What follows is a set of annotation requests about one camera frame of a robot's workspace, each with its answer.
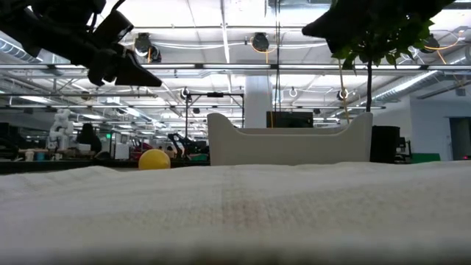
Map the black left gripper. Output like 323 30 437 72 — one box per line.
54 35 163 88

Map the person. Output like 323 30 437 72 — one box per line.
75 122 102 154

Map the white building column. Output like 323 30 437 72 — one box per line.
244 74 274 130

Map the white checked kitchen towel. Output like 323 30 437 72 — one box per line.
0 159 471 265

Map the silver ventilation duct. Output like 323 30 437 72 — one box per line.
371 69 439 105

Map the grey plastic tupperware container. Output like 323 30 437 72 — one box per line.
206 111 374 167

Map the white background cabinet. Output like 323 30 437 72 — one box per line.
113 142 131 160

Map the black camera rig frame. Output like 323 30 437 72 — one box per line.
183 91 246 149

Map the yellow toy lemon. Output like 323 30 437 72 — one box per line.
138 148 172 171

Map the black background equipment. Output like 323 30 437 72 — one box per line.
396 136 414 163

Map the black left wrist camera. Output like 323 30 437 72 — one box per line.
91 10 135 49

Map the black plant pot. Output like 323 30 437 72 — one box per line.
370 124 402 164

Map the green background panel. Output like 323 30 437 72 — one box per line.
411 152 442 164

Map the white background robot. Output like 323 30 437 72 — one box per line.
46 107 75 150

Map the green leafy plant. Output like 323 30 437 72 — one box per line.
328 0 458 113

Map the red background equipment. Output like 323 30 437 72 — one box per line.
130 137 154 158

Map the black background monitor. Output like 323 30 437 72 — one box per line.
266 110 314 129

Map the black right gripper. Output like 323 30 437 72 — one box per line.
301 0 410 53

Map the large ceiling cable reel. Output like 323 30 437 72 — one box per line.
132 32 163 64
250 32 271 54

